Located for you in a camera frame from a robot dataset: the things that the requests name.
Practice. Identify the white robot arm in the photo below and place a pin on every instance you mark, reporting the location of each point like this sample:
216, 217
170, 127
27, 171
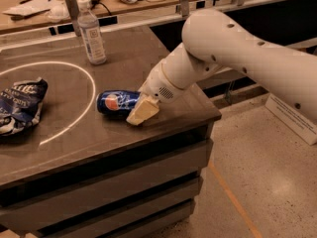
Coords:
210, 41

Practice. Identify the white round mask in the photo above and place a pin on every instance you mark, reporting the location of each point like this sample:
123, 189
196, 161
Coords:
58, 13

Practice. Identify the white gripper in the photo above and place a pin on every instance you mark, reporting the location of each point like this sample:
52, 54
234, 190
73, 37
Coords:
158, 84

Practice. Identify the white papers on desk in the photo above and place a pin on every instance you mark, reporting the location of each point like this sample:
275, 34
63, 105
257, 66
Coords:
29, 8

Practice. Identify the white floor sign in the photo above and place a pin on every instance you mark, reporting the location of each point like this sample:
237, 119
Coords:
300, 125

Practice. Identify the clear plastic water bottle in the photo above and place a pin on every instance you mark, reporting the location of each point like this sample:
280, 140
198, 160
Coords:
90, 33

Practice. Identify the blue pepsi can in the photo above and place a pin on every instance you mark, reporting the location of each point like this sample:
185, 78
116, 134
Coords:
113, 102

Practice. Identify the grey metal post left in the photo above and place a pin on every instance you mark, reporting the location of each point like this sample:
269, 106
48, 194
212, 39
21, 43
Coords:
73, 12

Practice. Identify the blue crumpled chip bag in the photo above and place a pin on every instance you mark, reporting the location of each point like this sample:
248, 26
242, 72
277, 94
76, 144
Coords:
21, 105

